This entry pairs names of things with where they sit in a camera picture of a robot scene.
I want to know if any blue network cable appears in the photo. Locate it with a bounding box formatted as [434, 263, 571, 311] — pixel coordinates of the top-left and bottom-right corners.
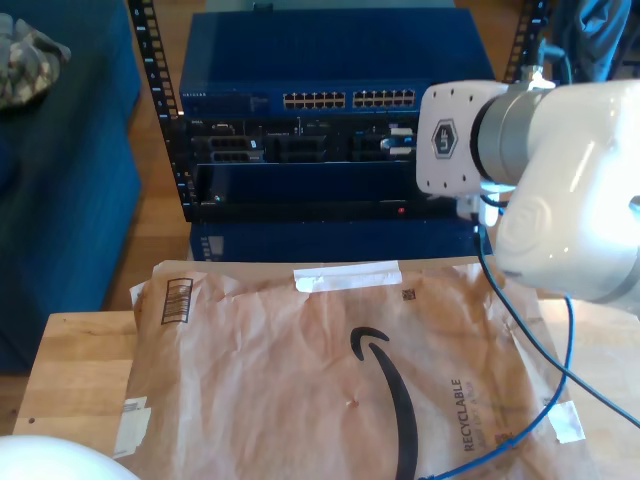
[399, 137, 576, 480]

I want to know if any black rack server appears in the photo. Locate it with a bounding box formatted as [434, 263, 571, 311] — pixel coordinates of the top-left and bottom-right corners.
[182, 115, 421, 165]

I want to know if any white tape strip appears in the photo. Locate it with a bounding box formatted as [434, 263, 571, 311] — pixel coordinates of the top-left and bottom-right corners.
[292, 259, 404, 294]
[542, 399, 587, 445]

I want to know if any blue-grey jacket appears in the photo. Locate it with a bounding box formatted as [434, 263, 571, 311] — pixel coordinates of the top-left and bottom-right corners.
[552, 0, 634, 84]

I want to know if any brown paper mailer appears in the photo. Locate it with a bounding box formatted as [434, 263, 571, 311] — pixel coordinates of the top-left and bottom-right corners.
[108, 253, 601, 480]

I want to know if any blue sofa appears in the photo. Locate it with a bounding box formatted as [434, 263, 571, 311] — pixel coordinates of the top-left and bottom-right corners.
[0, 0, 144, 376]

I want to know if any camouflage cloth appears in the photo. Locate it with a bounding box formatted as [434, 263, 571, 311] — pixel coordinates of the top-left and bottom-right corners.
[0, 12, 73, 111]

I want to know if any white shipping label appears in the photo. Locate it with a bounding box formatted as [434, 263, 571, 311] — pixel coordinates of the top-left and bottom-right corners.
[110, 396, 153, 460]

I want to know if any black gripper signal cable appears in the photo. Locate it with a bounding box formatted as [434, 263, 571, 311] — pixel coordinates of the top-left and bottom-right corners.
[519, 39, 575, 92]

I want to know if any black camera cable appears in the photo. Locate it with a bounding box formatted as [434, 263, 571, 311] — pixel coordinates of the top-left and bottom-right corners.
[472, 224, 640, 430]

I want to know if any blue network switch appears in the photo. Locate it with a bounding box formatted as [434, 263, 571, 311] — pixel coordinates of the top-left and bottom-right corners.
[178, 10, 499, 117]

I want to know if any black server rack frame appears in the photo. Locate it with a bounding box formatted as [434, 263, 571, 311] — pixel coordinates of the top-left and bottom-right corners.
[127, 0, 549, 224]

